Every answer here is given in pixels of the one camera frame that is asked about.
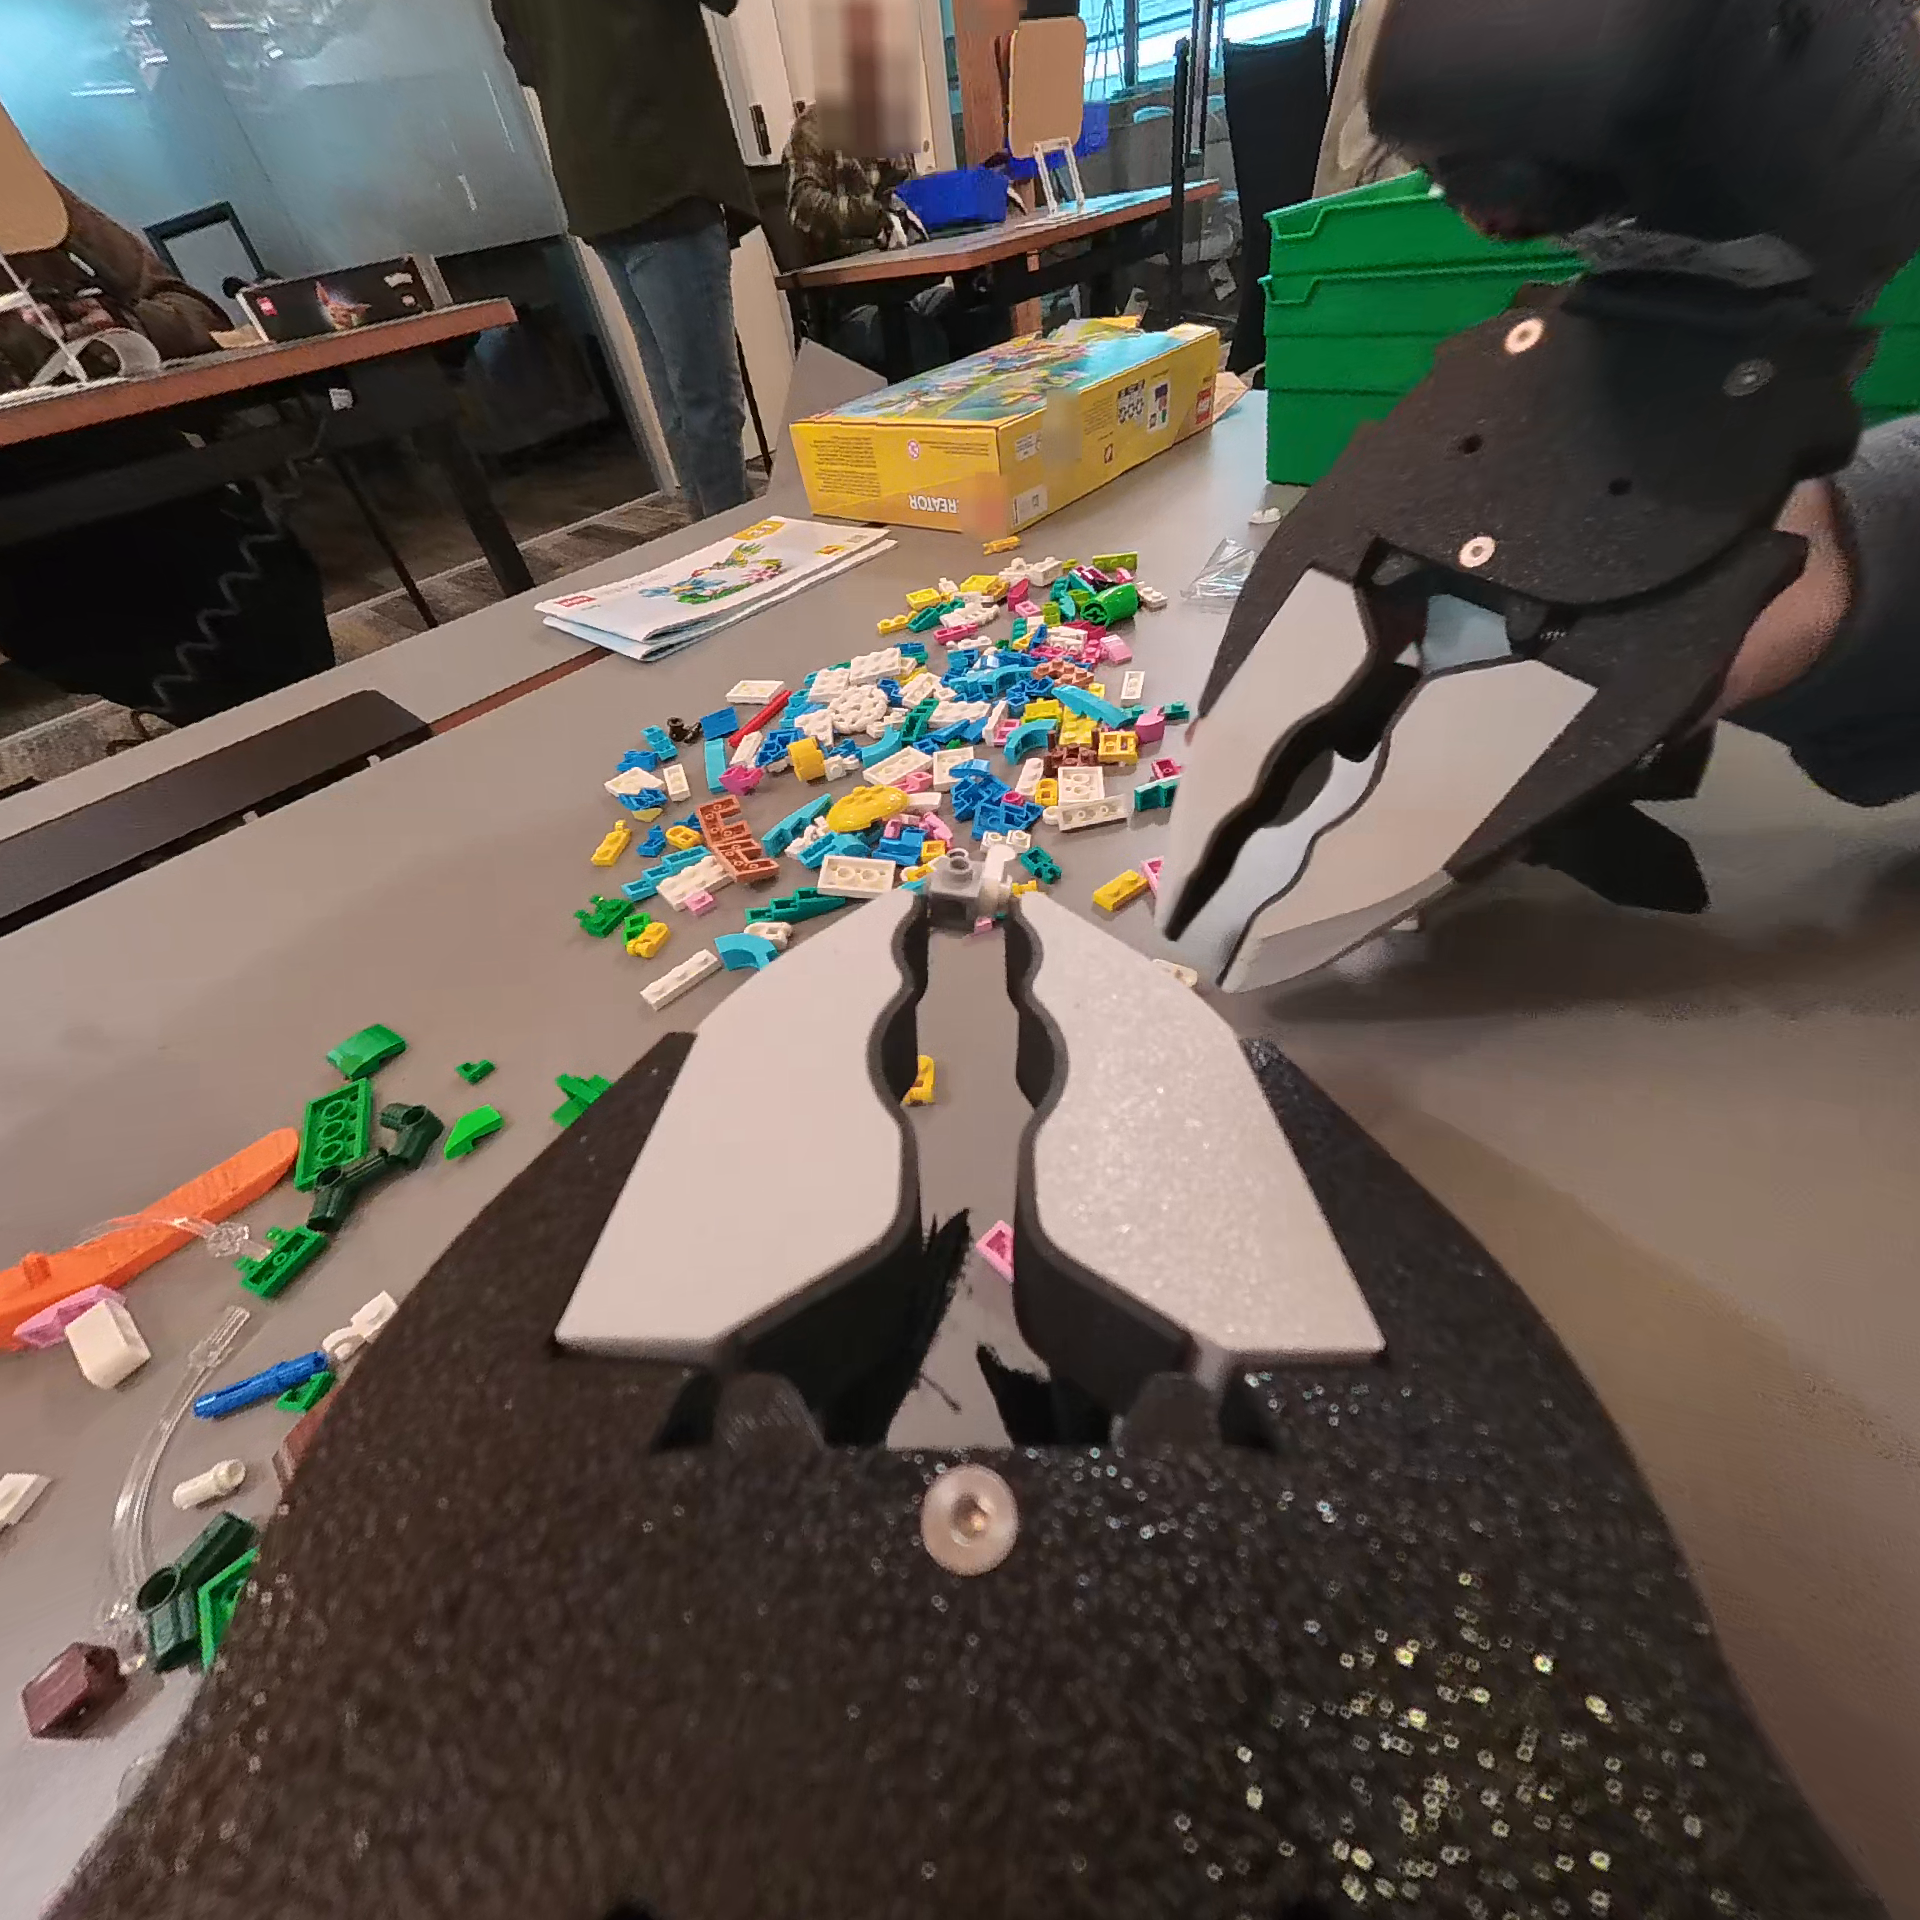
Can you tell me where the long orange lego piece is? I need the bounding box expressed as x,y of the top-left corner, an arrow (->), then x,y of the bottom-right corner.
0,1126 -> 304,1354

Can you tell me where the tan board on clear stand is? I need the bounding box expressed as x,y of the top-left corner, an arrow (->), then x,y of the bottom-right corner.
1007,14 -> 1088,213

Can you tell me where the blue lego bar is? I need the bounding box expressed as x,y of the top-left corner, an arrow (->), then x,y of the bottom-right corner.
195,1349 -> 331,1420

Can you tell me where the dark brown lego piece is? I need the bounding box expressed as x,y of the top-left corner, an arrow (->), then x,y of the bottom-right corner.
22,1641 -> 131,1739

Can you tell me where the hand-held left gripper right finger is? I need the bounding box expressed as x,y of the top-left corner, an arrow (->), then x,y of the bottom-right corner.
1012,896 -> 1386,1446

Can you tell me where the person's right hand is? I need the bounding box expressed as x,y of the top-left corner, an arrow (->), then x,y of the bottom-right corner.
1716,479 -> 1857,727

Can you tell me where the pile of colourful lego pieces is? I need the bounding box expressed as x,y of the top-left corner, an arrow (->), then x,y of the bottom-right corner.
577,547 -> 1197,1010

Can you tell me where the lego instruction booklet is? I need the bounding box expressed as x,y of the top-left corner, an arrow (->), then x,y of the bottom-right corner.
536,519 -> 899,664

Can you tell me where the clear plastic tube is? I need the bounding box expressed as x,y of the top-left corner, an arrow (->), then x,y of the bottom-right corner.
98,1305 -> 259,1670

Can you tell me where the white lego brick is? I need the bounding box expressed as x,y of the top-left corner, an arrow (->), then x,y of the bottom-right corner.
65,1294 -> 151,1389

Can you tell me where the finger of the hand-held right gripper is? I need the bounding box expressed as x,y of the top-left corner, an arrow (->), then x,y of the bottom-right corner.
1217,677 -> 1605,998
1157,563 -> 1423,943

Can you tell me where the group of green lego pieces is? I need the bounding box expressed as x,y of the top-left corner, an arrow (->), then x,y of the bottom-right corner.
134,1025 -> 618,1670

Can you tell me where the brown work table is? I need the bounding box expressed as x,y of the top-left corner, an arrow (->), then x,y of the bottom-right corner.
0,296 -> 536,630

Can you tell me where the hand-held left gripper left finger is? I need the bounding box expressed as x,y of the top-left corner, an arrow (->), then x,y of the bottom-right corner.
558,891 -> 921,1446

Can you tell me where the person's right forearm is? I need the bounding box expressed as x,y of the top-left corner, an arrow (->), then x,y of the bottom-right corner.
1742,413 -> 1920,809

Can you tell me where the black lego box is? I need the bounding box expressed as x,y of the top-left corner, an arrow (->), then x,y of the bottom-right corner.
235,254 -> 453,338

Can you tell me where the stack of green crates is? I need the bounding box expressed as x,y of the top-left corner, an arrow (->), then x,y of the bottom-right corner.
1264,170 -> 1920,490

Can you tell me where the wooden work table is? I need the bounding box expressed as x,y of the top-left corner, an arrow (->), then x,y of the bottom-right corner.
780,181 -> 1221,347

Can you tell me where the grey white lego assembly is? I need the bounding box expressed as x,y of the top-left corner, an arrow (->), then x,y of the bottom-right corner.
924,843 -> 1035,942

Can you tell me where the yellow lego box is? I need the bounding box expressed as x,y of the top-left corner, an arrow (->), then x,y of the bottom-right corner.
790,318 -> 1223,540

